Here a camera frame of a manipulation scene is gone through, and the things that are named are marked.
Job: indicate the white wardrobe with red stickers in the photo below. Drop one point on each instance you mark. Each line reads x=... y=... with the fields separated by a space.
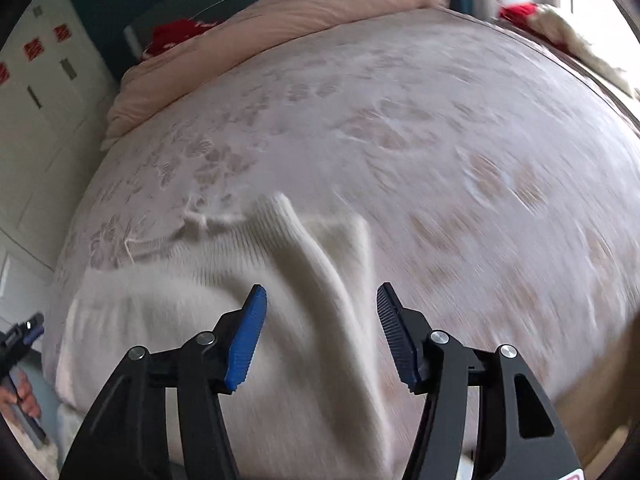
x=55 y=92

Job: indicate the pink floral bed blanket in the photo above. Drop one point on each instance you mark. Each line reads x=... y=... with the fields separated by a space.
x=487 y=181

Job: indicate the red cloth by window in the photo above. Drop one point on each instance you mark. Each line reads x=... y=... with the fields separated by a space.
x=518 y=14

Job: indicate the red pillow at headboard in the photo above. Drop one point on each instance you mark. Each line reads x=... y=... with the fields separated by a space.
x=167 y=36

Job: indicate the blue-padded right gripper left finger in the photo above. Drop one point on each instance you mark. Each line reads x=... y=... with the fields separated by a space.
x=124 y=434

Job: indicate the cream fluffy blanket by window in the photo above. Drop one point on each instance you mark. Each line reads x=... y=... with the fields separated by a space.
x=604 y=57

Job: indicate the pink folded duvet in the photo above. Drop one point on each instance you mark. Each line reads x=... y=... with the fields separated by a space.
x=154 y=84

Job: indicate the operator left hand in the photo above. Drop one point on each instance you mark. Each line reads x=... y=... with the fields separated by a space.
x=24 y=397

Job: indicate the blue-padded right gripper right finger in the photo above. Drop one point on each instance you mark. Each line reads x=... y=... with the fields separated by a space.
x=519 y=434

